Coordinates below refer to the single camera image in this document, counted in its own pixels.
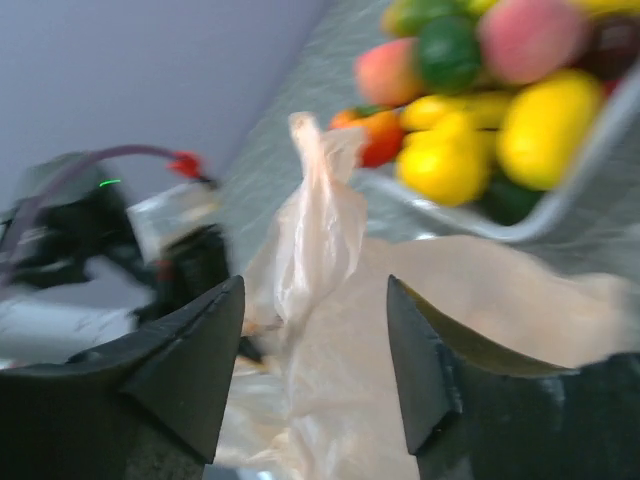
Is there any fake dark plum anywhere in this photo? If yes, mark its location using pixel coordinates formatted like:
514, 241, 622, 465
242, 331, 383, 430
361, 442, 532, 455
576, 14, 639, 81

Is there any white plastic fruit tray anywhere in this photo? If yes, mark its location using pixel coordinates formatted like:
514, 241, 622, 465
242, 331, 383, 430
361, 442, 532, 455
354, 65, 639, 243

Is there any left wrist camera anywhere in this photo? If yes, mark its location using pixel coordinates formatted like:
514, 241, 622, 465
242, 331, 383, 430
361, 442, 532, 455
127, 152, 219, 262

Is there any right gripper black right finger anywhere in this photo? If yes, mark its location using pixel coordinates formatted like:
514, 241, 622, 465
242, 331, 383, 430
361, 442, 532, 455
387, 277, 639, 479

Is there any fake pink peach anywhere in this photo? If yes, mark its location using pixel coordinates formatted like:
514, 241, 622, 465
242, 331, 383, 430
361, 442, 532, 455
477, 0, 589, 85

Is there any fake yellow mango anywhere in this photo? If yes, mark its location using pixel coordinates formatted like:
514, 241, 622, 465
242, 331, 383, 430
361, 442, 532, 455
497, 69, 604, 191

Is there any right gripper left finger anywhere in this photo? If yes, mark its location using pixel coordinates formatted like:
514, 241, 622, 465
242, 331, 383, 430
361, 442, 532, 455
1, 276, 245, 480

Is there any translucent orange plastic bag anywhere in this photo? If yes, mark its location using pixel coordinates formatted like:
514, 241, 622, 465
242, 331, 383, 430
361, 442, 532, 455
216, 113, 639, 479

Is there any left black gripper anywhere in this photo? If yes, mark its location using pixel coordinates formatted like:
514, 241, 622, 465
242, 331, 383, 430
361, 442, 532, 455
134, 224, 230, 325

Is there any fake green lime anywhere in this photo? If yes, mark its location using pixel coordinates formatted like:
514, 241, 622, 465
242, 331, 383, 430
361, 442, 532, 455
414, 15, 483, 95

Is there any fake left peach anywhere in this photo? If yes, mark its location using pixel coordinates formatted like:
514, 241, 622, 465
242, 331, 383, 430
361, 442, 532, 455
353, 37, 426, 107

